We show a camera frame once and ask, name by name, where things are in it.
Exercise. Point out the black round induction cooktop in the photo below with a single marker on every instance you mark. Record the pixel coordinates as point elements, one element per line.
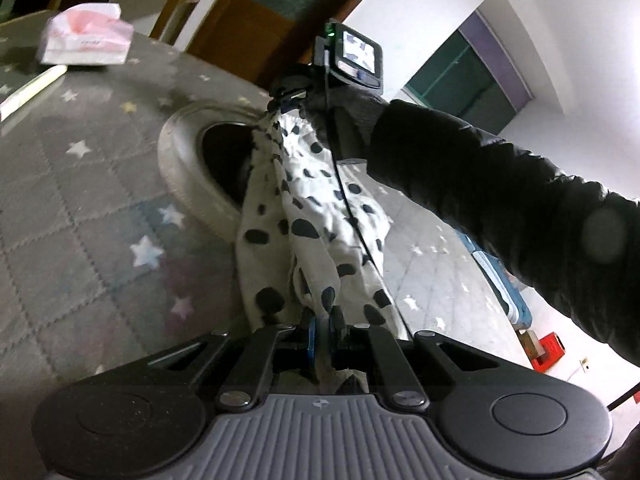
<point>220,160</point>

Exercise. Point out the pink white tissue pack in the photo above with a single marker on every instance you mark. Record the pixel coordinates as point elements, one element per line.
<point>85,35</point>

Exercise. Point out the red plastic crate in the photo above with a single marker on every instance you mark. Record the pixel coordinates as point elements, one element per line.
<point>550,352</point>

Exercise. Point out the white polka dot pants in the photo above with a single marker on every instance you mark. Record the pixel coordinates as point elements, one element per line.
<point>310,200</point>

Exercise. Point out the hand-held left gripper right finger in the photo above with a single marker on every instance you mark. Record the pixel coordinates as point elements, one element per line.
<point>342,342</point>

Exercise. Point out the brown wooden door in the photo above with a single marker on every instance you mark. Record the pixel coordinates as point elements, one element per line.
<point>250,25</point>

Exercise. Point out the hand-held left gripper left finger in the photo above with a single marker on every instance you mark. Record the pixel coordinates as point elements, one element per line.
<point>311,340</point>

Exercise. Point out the grey star-patterned table cover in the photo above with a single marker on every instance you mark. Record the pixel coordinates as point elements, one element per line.
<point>75,210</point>

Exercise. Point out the person's right forearm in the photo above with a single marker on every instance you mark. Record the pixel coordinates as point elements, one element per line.
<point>500,200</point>

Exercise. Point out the green framed window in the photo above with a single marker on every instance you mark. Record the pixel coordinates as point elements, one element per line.
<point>465,85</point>

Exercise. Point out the white long flat box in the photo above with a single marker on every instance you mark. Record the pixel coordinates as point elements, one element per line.
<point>30,92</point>

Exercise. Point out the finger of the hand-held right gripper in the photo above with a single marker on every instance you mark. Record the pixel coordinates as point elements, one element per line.
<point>287,99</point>

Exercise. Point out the blue sofa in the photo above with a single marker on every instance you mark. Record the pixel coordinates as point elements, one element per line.
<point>520,305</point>

